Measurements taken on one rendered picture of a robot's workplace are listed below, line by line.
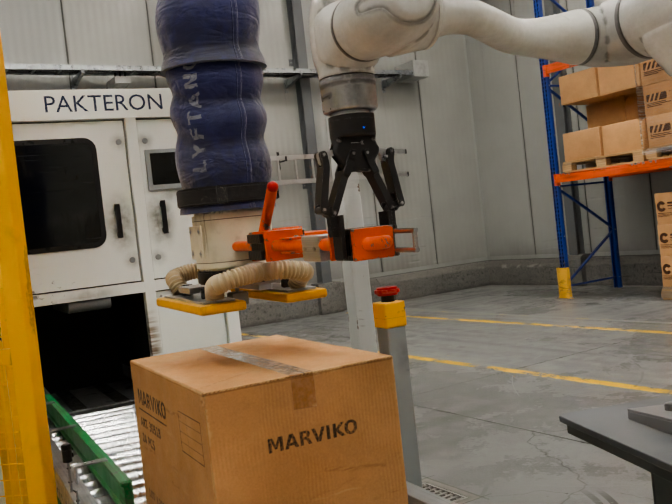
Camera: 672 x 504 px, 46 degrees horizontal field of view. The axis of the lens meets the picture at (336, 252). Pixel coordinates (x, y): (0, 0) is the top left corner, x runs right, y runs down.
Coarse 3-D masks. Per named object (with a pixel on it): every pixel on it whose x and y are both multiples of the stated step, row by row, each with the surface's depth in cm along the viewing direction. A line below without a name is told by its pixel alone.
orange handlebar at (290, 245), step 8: (304, 232) 192; (312, 232) 192; (320, 232) 193; (280, 240) 149; (288, 240) 146; (296, 240) 143; (368, 240) 121; (376, 240) 121; (384, 240) 121; (392, 240) 123; (240, 248) 167; (248, 248) 163; (272, 248) 152; (280, 248) 148; (288, 248) 145; (296, 248) 142; (320, 248) 134; (328, 248) 131; (368, 248) 121; (376, 248) 121; (384, 248) 122
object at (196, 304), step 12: (204, 288) 168; (156, 300) 188; (168, 300) 180; (180, 300) 175; (192, 300) 168; (204, 300) 166; (228, 300) 163; (240, 300) 163; (192, 312) 163; (204, 312) 158; (216, 312) 160
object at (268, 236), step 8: (256, 232) 159; (264, 232) 152; (272, 232) 152; (280, 232) 153; (288, 232) 154; (296, 232) 155; (248, 240) 157; (256, 240) 153; (264, 240) 152; (272, 240) 152; (256, 248) 156; (264, 248) 152; (256, 256) 154; (264, 256) 152; (272, 256) 152; (280, 256) 153; (288, 256) 154; (296, 256) 155
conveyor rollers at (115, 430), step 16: (80, 416) 333; (96, 416) 328; (112, 416) 323; (128, 416) 324; (96, 432) 301; (112, 432) 296; (128, 432) 291; (112, 448) 270; (128, 448) 271; (128, 464) 247; (96, 480) 233; (96, 496) 222; (144, 496) 213
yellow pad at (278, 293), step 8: (288, 280) 177; (240, 288) 192; (272, 288) 178; (280, 288) 176; (288, 288) 174; (304, 288) 172; (312, 288) 173; (320, 288) 172; (256, 296) 182; (264, 296) 178; (272, 296) 174; (280, 296) 170; (288, 296) 167; (296, 296) 168; (304, 296) 169; (312, 296) 170; (320, 296) 171
